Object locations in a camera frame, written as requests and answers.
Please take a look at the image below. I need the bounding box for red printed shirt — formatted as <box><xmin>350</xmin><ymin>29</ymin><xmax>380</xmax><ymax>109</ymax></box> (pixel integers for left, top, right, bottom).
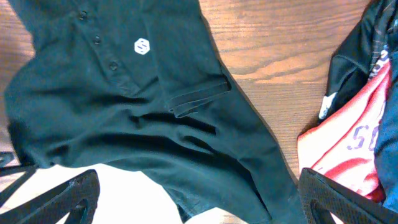
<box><xmin>297</xmin><ymin>59</ymin><xmax>391</xmax><ymax>202</ymax></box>

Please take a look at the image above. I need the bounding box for navy blue shirt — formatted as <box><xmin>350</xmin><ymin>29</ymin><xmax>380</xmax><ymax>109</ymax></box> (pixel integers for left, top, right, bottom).
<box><xmin>375</xmin><ymin>33</ymin><xmax>397</xmax><ymax>212</ymax></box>

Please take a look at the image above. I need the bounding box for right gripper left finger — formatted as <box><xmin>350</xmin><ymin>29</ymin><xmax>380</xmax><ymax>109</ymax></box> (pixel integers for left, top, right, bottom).
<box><xmin>1</xmin><ymin>169</ymin><xmax>100</xmax><ymax>224</ymax></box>

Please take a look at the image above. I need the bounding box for black striped garment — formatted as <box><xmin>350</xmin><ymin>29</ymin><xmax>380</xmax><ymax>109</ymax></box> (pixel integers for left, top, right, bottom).
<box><xmin>318</xmin><ymin>0</ymin><xmax>397</xmax><ymax>122</ymax></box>

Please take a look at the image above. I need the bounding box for black polo shirt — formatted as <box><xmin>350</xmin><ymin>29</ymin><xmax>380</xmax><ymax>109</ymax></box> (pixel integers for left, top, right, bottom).
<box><xmin>4</xmin><ymin>0</ymin><xmax>306</xmax><ymax>223</ymax></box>

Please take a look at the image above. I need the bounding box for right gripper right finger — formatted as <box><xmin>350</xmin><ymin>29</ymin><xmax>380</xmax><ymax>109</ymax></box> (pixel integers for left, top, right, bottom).
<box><xmin>298</xmin><ymin>168</ymin><xmax>397</xmax><ymax>224</ymax></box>

